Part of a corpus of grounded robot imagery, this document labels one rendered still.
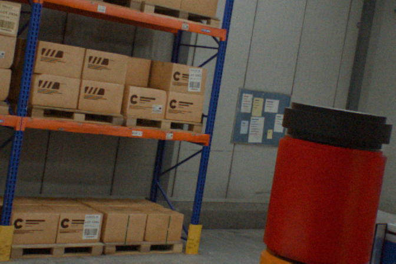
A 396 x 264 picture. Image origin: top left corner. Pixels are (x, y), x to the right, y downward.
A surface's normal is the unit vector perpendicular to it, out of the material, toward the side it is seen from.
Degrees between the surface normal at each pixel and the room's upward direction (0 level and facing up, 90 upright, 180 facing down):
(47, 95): 90
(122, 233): 92
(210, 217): 90
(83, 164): 90
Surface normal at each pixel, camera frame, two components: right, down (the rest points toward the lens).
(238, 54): 0.62, 0.14
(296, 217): -0.56, -0.04
